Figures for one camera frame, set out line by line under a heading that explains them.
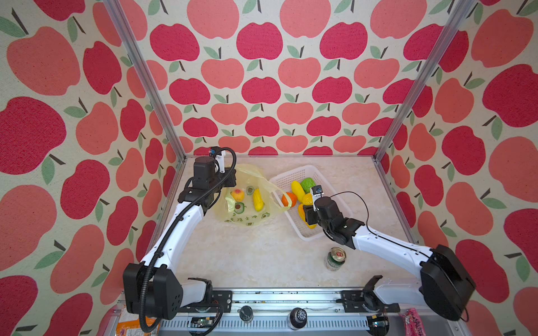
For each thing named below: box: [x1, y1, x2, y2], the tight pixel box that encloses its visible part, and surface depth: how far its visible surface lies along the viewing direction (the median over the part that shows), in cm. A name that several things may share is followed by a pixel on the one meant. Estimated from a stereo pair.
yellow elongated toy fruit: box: [291, 180, 307, 203], surface depth 103 cm
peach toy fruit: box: [231, 189, 245, 203], surface depth 100 cm
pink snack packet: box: [399, 307, 427, 336], surface depth 70 cm
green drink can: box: [325, 246, 347, 272], surface depth 76 cm
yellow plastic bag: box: [220, 164, 293, 228], surface depth 95 cm
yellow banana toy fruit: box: [253, 188, 265, 213], surface depth 100 cm
